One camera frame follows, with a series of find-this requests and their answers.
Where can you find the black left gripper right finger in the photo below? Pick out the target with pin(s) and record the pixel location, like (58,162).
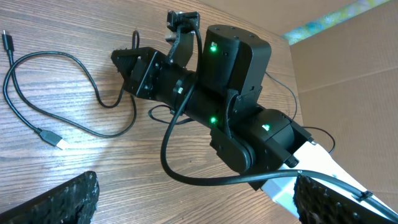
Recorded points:
(317,203)

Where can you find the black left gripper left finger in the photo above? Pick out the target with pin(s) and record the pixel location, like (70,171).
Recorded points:
(74,201)

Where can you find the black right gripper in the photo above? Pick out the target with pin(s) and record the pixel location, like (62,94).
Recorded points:
(152,75)

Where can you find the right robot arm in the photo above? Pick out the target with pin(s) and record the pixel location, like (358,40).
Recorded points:
(217,83)

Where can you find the colourful patterned floor mat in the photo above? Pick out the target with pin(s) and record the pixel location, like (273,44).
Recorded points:
(331,19)

